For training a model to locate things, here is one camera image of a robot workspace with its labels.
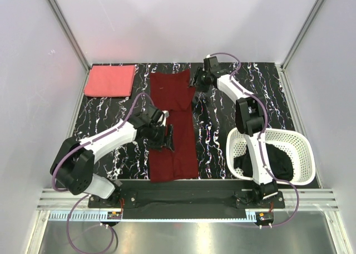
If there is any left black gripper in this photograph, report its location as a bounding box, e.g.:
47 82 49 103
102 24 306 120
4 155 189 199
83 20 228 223
147 124 174 152

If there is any dark red t shirt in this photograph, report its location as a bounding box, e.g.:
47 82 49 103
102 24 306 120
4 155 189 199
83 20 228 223
149 69 199 183

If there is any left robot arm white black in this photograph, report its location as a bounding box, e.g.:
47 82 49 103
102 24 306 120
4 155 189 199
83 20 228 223
50 105 174 208

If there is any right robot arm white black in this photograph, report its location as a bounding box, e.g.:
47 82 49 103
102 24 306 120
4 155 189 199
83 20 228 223
191 53 278 208

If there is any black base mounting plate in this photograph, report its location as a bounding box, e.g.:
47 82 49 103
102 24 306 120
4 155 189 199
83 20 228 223
88 179 285 217

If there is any folded pink t shirt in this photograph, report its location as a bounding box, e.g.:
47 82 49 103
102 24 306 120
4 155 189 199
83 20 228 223
84 65 136 97

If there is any black garment in basket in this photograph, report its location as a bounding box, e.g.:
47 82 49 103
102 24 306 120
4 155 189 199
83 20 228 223
234 144 294 181

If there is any white plastic laundry basket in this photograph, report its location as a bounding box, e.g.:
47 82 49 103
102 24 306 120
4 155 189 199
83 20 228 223
226 128 316 186

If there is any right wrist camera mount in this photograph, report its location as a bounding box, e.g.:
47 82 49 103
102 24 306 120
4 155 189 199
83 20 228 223
203 56 221 72

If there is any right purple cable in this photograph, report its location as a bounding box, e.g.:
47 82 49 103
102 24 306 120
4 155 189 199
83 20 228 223
207 52 300 227

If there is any purple cable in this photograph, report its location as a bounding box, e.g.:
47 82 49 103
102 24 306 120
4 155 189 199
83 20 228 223
51 92 154 253
207 52 300 227

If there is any white slotted cable duct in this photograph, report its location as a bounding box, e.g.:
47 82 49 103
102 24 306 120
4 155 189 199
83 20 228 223
48 211 258 223

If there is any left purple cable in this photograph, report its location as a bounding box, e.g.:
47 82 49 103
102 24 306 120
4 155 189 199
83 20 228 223
51 92 154 253

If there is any right aluminium frame post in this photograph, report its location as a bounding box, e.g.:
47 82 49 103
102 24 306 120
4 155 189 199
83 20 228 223
280 0 326 71

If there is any aluminium frame post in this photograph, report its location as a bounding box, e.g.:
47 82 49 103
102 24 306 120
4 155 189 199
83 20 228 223
46 0 91 73
280 0 326 71

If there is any left aluminium frame post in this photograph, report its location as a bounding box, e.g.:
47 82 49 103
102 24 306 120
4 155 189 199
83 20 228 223
46 0 91 73

